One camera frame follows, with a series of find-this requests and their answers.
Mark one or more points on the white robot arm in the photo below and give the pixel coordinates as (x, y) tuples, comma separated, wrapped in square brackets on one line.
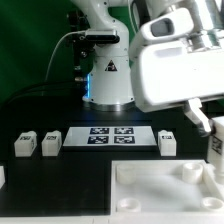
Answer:
[(114, 24)]

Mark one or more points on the white sheet with tags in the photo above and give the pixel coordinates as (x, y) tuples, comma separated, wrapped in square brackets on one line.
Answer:
[(110, 136)]

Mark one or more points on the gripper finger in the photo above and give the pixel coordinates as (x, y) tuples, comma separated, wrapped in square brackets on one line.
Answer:
[(192, 109)]

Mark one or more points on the white block at edge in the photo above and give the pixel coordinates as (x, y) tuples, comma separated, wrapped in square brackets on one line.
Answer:
[(215, 188), (2, 176)]

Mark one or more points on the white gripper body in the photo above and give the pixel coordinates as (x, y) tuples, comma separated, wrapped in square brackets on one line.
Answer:
[(165, 75)]

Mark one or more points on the white block at right edge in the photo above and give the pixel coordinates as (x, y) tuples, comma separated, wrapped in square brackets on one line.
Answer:
[(215, 188)]

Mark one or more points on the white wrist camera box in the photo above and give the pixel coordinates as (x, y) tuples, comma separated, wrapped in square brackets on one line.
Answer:
[(169, 27)]

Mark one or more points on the white block at left edge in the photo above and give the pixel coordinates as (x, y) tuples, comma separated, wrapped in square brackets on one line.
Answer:
[(2, 176)]

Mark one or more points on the white square tabletop tray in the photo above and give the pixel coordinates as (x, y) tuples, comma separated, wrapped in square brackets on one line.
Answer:
[(160, 186)]

